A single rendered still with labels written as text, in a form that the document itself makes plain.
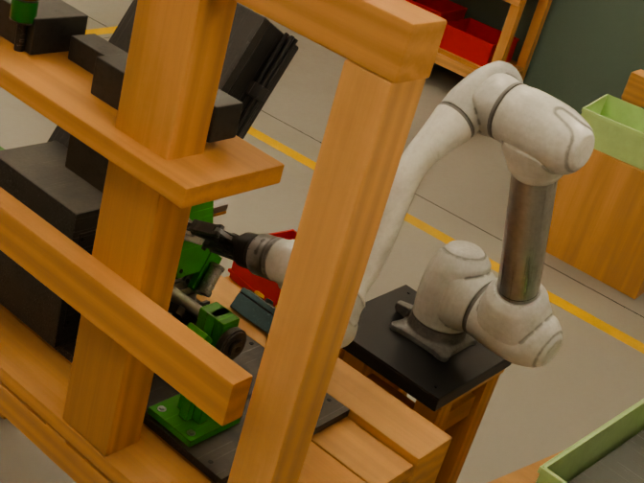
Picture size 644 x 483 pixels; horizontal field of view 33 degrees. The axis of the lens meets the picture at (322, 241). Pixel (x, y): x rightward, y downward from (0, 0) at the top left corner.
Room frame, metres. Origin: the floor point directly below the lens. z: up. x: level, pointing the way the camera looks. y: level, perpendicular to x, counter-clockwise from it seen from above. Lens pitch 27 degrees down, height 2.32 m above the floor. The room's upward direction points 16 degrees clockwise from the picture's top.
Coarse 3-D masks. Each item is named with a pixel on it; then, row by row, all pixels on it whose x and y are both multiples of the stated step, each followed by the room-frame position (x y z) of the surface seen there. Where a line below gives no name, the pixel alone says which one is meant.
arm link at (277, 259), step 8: (280, 240) 1.94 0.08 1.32; (288, 240) 1.93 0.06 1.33; (272, 248) 1.91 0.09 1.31; (280, 248) 1.90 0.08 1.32; (288, 248) 1.89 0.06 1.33; (272, 256) 1.89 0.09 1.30; (280, 256) 1.88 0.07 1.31; (288, 256) 1.87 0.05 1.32; (264, 264) 1.90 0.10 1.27; (272, 264) 1.88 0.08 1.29; (280, 264) 1.87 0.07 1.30; (272, 272) 1.88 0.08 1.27; (280, 272) 1.87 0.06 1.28; (272, 280) 1.90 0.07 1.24; (280, 280) 1.87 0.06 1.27
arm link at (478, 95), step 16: (496, 64) 2.28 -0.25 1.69; (464, 80) 2.25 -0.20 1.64; (480, 80) 2.24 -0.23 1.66; (496, 80) 2.23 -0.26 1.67; (512, 80) 2.23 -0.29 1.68; (448, 96) 2.22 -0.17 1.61; (464, 96) 2.21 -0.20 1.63; (480, 96) 2.20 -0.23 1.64; (496, 96) 2.19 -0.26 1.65; (464, 112) 2.18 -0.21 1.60; (480, 112) 2.18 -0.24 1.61; (480, 128) 2.20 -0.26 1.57
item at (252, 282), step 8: (280, 232) 2.74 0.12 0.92; (288, 232) 2.77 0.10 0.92; (296, 232) 2.77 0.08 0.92; (232, 264) 2.63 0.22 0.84; (232, 272) 2.62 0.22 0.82; (240, 272) 2.60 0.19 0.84; (248, 272) 2.58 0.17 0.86; (240, 280) 2.59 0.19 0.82; (248, 280) 2.58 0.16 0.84; (256, 280) 2.56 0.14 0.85; (264, 280) 2.54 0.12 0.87; (248, 288) 2.56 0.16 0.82; (256, 288) 2.55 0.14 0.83; (264, 288) 2.53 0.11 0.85; (272, 288) 2.51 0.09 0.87; (280, 288) 2.50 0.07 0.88; (264, 296) 2.53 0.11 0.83; (272, 296) 2.51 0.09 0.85
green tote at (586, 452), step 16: (624, 416) 2.24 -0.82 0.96; (640, 416) 2.35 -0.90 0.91; (592, 432) 2.13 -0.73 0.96; (608, 432) 2.19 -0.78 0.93; (624, 432) 2.29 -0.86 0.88; (576, 448) 2.05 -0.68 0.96; (592, 448) 2.14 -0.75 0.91; (608, 448) 2.24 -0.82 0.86; (544, 464) 1.95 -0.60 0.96; (560, 464) 2.00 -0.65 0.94; (576, 464) 2.09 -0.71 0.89; (592, 464) 2.19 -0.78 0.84; (544, 480) 1.93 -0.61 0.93; (560, 480) 1.91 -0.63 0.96
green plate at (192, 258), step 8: (192, 208) 2.14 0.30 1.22; (200, 208) 2.17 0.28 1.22; (208, 208) 2.19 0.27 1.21; (192, 216) 2.14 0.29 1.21; (200, 216) 2.16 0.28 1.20; (208, 216) 2.18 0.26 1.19; (184, 248) 2.11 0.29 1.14; (192, 248) 2.13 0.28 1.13; (200, 248) 2.15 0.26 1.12; (208, 248) 2.17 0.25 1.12; (184, 256) 2.11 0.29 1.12; (192, 256) 2.13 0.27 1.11; (200, 256) 2.15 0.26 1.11; (184, 264) 2.11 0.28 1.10; (192, 264) 2.13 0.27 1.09; (200, 264) 2.15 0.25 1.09; (176, 272) 2.09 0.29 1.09; (184, 272) 2.10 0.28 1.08; (192, 272) 2.12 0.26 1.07
